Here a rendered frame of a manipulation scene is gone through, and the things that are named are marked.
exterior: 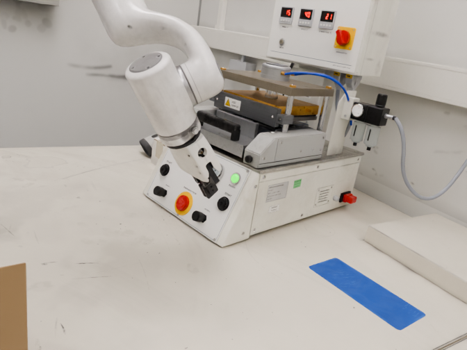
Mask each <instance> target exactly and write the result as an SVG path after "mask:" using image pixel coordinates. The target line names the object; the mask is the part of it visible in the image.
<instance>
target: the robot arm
mask: <svg viewBox="0 0 467 350"><path fill-rule="evenodd" d="M92 2H93V5H94V7H95V9H96V11H97V13H98V15H99V18H100V20H101V22H102V24H103V25H104V28H105V29H106V32H107V34H108V36H109V38H110V39H111V40H112V41H113V42H114V43H115V44H116V45H118V46H120V47H136V46H140V45H146V44H166V45H170V46H173V47H176V48H178V49H180V50H181V51H182V52H184V53H185V55H186V56H187V58H188V61H187V62H185V63H183V64H181V65H178V66H174V63H173V62H172V59H171V57H170V55H169V54H168V53H165V52H162V51H157V52H152V53H148V54H146V55H143V56H141V57H139V58H138V59H136V60H134V61H133V62H132V63H131V64H130V65H129V66H128V67H127V69H126V71H125V76H126V79H127V81H128V82H129V85H130V86H131V88H132V90H133V91H134V93H135V95H136V97H137V99H138V100H139V102H140V105H141V106H142V108H143V110H144V111H145V113H146V115H147V117H148V119H149V120H150V122H151V125H152V126H153V127H154V130H155V131H156V133H157V135H158V137H159V139H160V140H161V142H162V143H163V144H164V145H165V146H167V147H168V148H169V149H170V151H171V153H172V155H173V157H174V159H175V161H176V163H177V165H178V166H179V167H180V168H181V169H182V170H183V171H185V172H186V173H188V174H190V175H191V176H192V177H193V178H194V180H195V182H196V183H199V185H198V186H199V188H200V190H201V191H202V194H203V195H204V196H205V197H206V198H208V199H210V198H211V197H212V196H213V195H214V194H215V193H216V192H217V191H218V187H217V185H216V184H217V183H218V182H219V181H220V180H219V178H218V177H217V175H216V174H215V172H214V171H213V169H215V170H217V171H220V170H222V167H221V165H220V162H219V160H218V158H217V156H216V155H215V153H214V151H213V149H212V148H211V146H210V144H209V143H208V141H207V140H206V138H205V137H204V136H203V134H202V133H201V129H200V128H201V124H200V122H199V119H198V117H197V114H196V112H195V110H194V106H196V105H197V104H199V103H201V102H203V101H205V100H208V99H210V98H212V97H214V96H215V95H217V94H219V93H220V92H221V91H222V90H223V88H224V78H223V75H222V72H221V70H220V68H219V65H218V63H217V61H216V59H215V57H214V55H213V54H212V52H211V50H210V48H209V46H208V45H207V43H206V41H205V40H204V38H203V37H202V36H201V35H200V34H199V33H198V31H196V30H195V29H194V28H193V27H192V26H191V25H189V24H188V23H186V22H184V21H183V20H181V19H179V18H177V17H174V16H171V15H167V14H164V13H161V12H156V11H152V10H149V9H148V8H147V6H146V4H145V2H144V0H92ZM212 168H213V169H212Z"/></svg>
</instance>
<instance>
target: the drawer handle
mask: <svg viewBox="0 0 467 350"><path fill-rule="evenodd" d="M197 117H198V119H199V122H200V124H201V126H203V123H207V124H210V125H211V126H214V127H217V128H220V129H222V130H224V131H227V132H229V133H231V140H232V141H239V138H240V124H237V123H234V122H231V121H229V120H227V119H223V118H221V117H218V116H215V115H212V114H210V113H208V112H204V111H203V110H198V111H197Z"/></svg>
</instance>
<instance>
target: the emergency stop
mask: <svg viewBox="0 0 467 350"><path fill-rule="evenodd" d="M188 205H189V198H188V197H187V196H185V195H181V196H180V197H179V198H178V199H177V202H176V207H177V209H178V210H180V211H184V210H185V209H186V208H187V207H188Z"/></svg>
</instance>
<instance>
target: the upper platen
mask: <svg viewBox="0 0 467 350"><path fill-rule="evenodd" d="M224 92H228V93H230V94H234V95H237V96H240V97H244V98H246V99H250V100H253V101H257V102H260V103H264V104H266V105H269V106H273V107H275V108H280V109H281V114H284V113H285V108H286V102H287V98H288V97H286V96H283V95H280V94H279V93H277V92H273V91H269V90H224ZM318 110H319V106H318V105H315V104H312V103H308V102H305V101H300V100H298V99H294V100H293V107H292V111H291V115H294V118H293V121H294V122H295V121H307V120H317V116H316V115H317V114H318Z"/></svg>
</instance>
